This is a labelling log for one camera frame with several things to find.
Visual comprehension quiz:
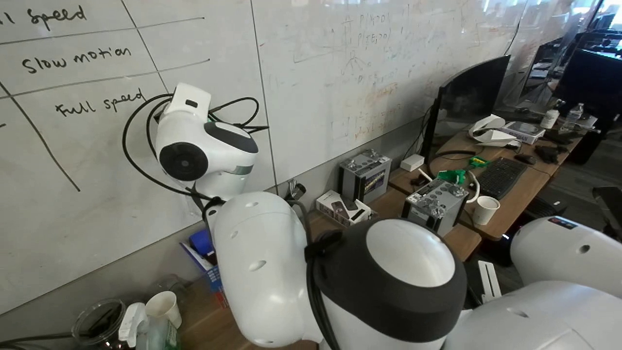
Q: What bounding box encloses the white phone box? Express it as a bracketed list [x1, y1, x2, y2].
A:
[315, 189, 375, 228]

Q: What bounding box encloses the glass jar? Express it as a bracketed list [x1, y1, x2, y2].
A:
[70, 298, 129, 348]

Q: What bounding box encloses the blue cardboard snack box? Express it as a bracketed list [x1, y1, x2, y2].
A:
[179, 226, 226, 294]

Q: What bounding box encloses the white paper cup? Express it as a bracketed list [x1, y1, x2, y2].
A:
[144, 290, 185, 329]

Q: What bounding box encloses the black computer monitor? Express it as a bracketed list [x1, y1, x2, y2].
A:
[420, 55, 513, 162]

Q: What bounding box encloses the green plastic object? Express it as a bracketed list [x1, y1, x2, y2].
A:
[436, 154, 488, 187]

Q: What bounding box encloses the grey battery Dominator label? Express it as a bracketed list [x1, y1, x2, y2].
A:
[336, 148, 395, 204]

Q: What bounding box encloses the large white whiteboard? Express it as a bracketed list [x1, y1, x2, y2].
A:
[0, 0, 585, 317]

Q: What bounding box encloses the small white box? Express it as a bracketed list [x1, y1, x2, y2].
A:
[399, 152, 426, 173]

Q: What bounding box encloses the plain grey battery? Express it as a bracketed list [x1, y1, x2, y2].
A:
[401, 179, 471, 239]

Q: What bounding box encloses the black tube mount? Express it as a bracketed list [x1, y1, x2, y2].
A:
[284, 181, 307, 202]

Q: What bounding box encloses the white slotted bracket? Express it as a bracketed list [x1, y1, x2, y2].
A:
[476, 259, 504, 304]

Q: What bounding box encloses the white mug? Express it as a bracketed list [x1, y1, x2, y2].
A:
[471, 193, 502, 228]

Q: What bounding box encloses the black keyboard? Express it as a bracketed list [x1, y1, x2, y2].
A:
[482, 158, 531, 201]

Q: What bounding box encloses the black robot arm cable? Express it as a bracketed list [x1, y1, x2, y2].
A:
[121, 92, 346, 350]

